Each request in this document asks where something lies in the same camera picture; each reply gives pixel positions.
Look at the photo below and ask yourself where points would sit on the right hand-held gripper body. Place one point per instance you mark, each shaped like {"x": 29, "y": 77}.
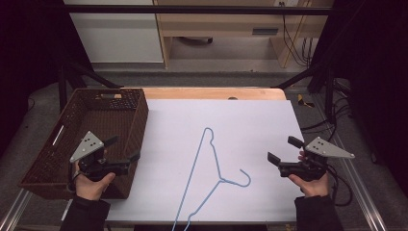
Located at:
{"x": 324, "y": 149}

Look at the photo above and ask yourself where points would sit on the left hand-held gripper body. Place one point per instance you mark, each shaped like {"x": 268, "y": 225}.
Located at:
{"x": 87, "y": 147}

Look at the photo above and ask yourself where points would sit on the person's right hand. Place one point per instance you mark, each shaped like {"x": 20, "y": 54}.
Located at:
{"x": 314, "y": 188}

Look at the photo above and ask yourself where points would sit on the person's left hand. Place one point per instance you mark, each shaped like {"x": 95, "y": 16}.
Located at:
{"x": 91, "y": 189}

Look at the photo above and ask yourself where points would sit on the brown woven basket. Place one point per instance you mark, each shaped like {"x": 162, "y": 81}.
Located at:
{"x": 106, "y": 118}

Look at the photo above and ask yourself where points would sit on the yellow and black tape piece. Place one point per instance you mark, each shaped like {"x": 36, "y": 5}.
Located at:
{"x": 302, "y": 101}

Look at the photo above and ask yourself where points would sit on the white table mat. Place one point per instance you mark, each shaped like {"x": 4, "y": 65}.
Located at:
{"x": 243, "y": 128}

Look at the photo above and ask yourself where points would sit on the black metal stand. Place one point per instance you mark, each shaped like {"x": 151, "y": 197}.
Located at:
{"x": 64, "y": 86}
{"x": 328, "y": 93}

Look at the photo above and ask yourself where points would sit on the black curtain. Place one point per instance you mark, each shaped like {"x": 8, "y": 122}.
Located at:
{"x": 29, "y": 48}
{"x": 375, "y": 64}

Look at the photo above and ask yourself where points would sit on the white cabinet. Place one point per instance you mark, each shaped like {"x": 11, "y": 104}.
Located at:
{"x": 118, "y": 35}

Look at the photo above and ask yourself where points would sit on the light wooden desk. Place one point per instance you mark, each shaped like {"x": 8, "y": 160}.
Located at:
{"x": 224, "y": 25}

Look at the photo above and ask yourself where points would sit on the aluminium rail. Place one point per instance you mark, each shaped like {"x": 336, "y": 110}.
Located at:
{"x": 14, "y": 211}
{"x": 359, "y": 192}

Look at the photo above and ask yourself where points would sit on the black horizontal frame bar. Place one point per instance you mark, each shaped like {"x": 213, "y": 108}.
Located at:
{"x": 192, "y": 10}

